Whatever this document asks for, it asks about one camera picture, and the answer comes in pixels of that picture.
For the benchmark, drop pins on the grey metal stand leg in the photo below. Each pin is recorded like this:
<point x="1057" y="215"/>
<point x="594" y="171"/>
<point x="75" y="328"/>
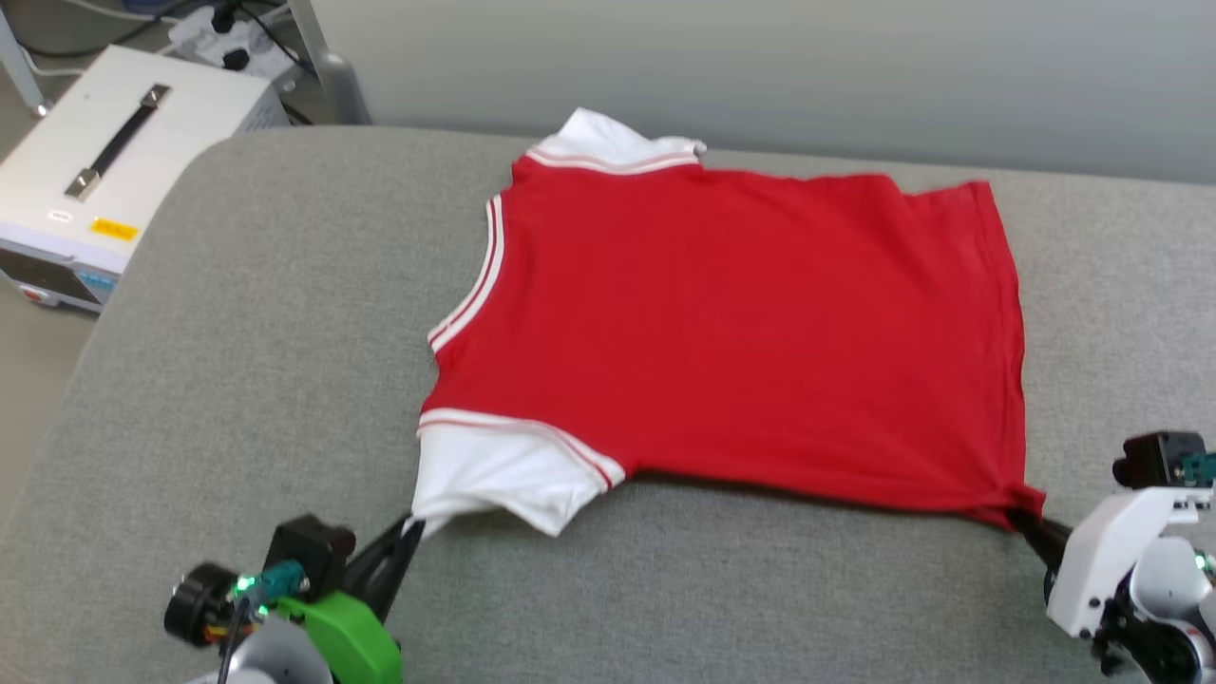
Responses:
<point x="19" y="66"/>

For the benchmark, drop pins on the white power supply box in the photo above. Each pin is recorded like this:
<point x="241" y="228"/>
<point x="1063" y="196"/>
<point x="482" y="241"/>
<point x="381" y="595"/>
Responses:
<point x="190" y="142"/>

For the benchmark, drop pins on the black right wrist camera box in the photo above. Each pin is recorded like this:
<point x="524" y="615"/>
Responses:
<point x="1154" y="461"/>

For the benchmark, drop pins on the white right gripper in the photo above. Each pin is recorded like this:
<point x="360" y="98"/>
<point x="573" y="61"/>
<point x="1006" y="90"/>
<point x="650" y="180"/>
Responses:
<point x="1102" y="560"/>

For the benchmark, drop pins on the red and white jersey garment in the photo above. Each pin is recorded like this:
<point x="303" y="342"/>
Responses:
<point x="741" y="313"/>

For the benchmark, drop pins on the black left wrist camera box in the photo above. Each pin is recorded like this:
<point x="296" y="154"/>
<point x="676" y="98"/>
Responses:
<point x="309" y="551"/>

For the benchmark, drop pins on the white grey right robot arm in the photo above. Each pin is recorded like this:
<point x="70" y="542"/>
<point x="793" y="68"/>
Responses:
<point x="1168" y="575"/>

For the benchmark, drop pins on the white power strip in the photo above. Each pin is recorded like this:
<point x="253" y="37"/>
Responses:
<point x="201" y="38"/>

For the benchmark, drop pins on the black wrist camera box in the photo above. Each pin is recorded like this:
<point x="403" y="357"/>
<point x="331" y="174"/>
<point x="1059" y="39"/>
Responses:
<point x="309" y="551"/>
<point x="1154" y="461"/>

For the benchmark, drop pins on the white partition panel grey frame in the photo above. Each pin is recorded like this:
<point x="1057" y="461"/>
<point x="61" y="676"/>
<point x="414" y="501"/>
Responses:
<point x="760" y="66"/>

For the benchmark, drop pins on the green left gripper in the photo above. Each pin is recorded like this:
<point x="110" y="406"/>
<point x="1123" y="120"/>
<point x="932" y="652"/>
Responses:
<point x="356" y="641"/>

